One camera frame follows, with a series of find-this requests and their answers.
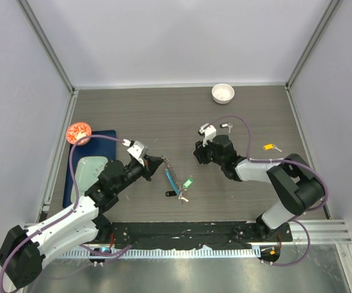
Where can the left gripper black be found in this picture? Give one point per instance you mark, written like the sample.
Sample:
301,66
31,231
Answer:
151,163

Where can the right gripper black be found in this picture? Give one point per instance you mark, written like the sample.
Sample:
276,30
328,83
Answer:
200,152

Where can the key with black tag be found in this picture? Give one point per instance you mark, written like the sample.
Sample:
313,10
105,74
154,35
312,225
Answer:
173,193
227,126

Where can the large keyring with small rings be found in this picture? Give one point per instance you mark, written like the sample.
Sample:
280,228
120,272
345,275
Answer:
173,179

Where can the key with green tag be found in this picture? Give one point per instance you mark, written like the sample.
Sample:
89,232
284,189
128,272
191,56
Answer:
186,185

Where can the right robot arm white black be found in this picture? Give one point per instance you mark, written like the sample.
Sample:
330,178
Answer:
297,186

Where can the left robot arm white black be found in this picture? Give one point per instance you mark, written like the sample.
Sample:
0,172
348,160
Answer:
24,253

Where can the key with yellow tag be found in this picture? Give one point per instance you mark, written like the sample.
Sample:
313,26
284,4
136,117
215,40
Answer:
271,146

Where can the white bowl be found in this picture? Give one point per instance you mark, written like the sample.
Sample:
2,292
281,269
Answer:
222,93

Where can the dark blue tray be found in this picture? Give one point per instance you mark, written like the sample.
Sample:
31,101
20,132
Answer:
94,147

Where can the pale green rectangular plate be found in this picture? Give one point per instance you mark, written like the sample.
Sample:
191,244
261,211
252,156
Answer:
88,170

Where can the orange patterned bowl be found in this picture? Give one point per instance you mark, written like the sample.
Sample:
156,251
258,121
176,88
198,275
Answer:
77,131

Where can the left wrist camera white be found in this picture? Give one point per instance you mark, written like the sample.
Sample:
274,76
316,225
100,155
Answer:
136,149

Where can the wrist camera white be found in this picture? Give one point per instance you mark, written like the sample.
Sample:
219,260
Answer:
208,132
136,149

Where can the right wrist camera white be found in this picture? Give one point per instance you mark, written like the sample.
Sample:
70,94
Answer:
208,132

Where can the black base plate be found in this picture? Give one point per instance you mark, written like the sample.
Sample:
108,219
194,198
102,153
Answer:
224,235

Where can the slotted cable duct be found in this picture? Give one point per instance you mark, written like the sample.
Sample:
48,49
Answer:
204,252

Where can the aluminium frame rail front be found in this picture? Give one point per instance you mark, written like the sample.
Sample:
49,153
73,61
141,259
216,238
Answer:
321,232

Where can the right aluminium corner post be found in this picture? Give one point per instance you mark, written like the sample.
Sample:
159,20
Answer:
322,24

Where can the aluminium corner post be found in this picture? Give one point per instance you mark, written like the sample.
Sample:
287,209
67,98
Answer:
322,24
45,43

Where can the left aluminium corner post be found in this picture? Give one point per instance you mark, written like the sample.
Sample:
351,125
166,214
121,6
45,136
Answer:
45,43

